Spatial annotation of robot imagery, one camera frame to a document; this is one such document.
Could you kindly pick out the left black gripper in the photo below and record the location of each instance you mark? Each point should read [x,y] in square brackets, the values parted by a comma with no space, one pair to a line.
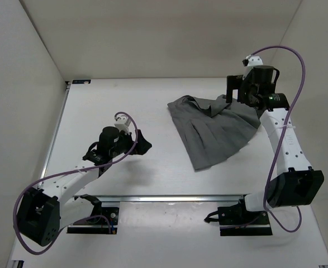
[142,145]

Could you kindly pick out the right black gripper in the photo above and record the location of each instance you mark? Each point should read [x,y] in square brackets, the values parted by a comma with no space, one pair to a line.
[236,82]

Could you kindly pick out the grey pleated skirt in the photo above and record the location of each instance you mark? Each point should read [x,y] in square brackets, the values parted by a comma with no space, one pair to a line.
[212,130]

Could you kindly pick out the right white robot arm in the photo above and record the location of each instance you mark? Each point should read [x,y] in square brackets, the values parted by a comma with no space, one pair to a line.
[292,181]

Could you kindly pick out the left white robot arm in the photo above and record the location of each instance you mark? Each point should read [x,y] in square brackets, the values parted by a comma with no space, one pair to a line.
[44,212]

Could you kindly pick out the left blue corner label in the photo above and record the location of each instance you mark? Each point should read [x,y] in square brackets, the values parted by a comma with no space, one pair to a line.
[81,81]

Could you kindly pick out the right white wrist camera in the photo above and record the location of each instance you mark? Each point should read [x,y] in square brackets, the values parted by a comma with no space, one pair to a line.
[252,60]

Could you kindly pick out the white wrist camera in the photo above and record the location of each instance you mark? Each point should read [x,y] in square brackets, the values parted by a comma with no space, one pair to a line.
[252,60]
[122,123]

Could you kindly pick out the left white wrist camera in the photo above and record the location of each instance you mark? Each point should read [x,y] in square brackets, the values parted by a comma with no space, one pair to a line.
[122,123]

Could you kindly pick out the aluminium front rail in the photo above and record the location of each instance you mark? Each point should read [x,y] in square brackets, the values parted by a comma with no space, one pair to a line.
[167,198]

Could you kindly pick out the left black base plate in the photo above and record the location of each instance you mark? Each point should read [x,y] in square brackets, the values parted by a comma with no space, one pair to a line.
[98,225]

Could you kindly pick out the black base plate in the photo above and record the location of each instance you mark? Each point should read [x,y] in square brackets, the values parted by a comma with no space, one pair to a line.
[98,225]
[236,221]

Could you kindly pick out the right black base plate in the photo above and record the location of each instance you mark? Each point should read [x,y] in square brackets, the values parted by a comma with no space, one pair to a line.
[236,221]

